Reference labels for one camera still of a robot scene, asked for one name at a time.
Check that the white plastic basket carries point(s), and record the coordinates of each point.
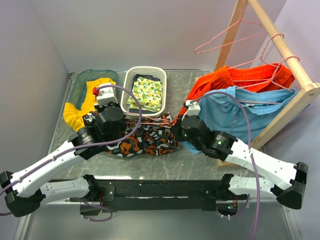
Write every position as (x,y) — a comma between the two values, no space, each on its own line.
(149,85)

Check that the camouflage patterned shorts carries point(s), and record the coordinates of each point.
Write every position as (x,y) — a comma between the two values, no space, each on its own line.
(154,140)

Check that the light blue shorts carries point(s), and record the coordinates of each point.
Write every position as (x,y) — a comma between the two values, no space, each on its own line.
(222,113)

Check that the orange shorts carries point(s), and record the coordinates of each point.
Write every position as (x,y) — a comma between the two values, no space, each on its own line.
(263,78)

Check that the pink wire hanger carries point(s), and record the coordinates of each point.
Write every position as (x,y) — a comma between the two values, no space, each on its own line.
(228,38)
(147,120)

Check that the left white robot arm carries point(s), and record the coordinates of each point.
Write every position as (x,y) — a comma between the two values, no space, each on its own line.
(28,189)

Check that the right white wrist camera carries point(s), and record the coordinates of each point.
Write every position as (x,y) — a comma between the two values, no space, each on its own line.
(192,108)

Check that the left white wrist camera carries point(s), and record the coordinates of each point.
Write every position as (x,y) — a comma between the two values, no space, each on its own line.
(104,94)

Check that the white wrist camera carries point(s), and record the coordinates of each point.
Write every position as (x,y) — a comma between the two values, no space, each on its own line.
(104,94)
(192,108)

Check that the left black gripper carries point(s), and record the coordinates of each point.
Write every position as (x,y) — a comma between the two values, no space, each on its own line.
(100,108)

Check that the aluminium rail frame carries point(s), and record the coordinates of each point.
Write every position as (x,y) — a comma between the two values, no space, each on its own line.
(61,220)

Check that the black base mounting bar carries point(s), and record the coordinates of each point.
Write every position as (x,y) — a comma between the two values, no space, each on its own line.
(138,195)

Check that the lemon print folded cloth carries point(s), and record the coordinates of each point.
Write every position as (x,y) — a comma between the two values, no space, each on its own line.
(146,93)

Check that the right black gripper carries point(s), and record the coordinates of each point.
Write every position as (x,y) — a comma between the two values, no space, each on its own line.
(176,130)

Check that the yellow shorts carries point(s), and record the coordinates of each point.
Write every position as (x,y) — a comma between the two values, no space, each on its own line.
(73,117)

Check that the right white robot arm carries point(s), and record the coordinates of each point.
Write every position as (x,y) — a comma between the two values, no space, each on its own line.
(277,179)

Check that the teal plastic bin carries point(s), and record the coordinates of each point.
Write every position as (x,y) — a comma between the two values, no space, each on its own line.
(79,90)

